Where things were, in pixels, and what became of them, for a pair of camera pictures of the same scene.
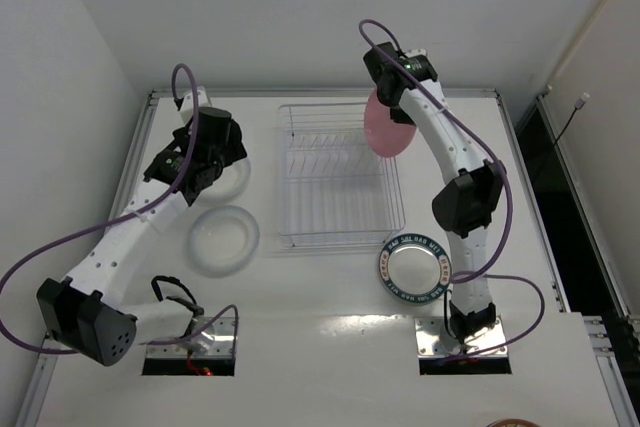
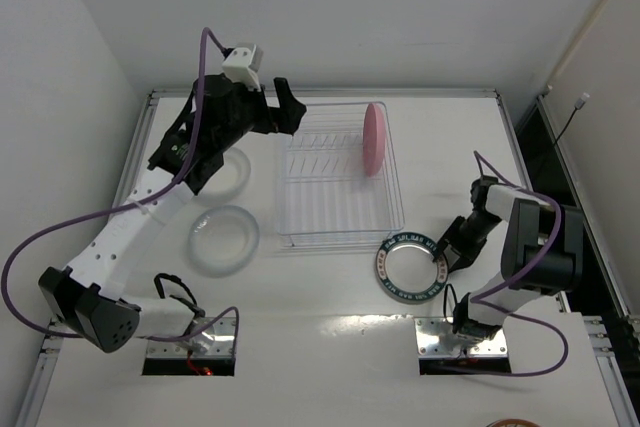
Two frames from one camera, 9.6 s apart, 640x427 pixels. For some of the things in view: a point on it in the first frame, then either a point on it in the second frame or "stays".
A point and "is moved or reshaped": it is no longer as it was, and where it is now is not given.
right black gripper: (391, 95) to (463, 240)
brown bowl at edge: (512, 423) stays
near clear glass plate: (223, 241) stays
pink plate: (386, 137) is moved or reshaped
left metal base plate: (218, 340) stays
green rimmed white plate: (415, 267) stays
